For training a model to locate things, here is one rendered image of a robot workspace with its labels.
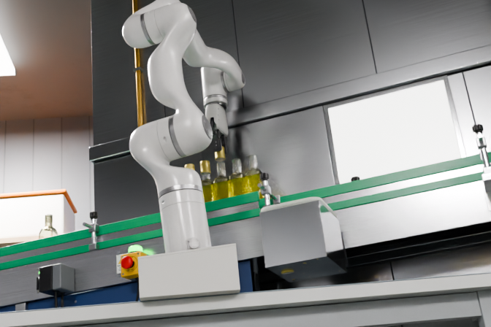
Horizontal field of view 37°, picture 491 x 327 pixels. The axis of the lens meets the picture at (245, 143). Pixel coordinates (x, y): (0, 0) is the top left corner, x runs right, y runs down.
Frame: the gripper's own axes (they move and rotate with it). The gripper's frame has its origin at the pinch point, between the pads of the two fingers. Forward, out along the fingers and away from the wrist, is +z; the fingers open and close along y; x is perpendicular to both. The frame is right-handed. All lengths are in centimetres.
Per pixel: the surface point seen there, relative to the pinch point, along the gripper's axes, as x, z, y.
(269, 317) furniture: 25, 68, 44
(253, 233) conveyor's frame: 13.9, 37.2, 15.4
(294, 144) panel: 23.1, -0.1, -12.0
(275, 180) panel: 14.9, 11.7, -12.0
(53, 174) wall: -201, -102, -197
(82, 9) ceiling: -109, -147, -88
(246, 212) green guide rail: 11.9, 29.8, 13.6
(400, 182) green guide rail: 58, 27, 4
